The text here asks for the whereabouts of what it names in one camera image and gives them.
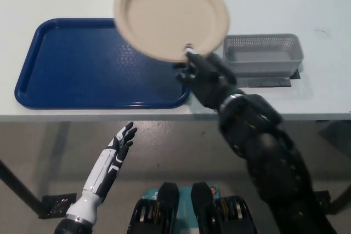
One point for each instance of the right robot hand black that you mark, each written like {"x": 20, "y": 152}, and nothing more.
{"x": 208, "y": 83}

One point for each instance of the blue plastic tray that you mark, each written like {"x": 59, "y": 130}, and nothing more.
{"x": 82, "y": 67}

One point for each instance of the grey perforated plastic basket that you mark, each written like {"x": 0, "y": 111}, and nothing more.
{"x": 263, "y": 53}

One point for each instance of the beige paper plate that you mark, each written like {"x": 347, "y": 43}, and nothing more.
{"x": 170, "y": 14}

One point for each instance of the black table leg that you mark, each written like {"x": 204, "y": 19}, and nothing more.
{"x": 19, "y": 184}
{"x": 341, "y": 195}

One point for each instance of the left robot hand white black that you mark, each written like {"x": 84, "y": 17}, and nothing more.
{"x": 109, "y": 160}

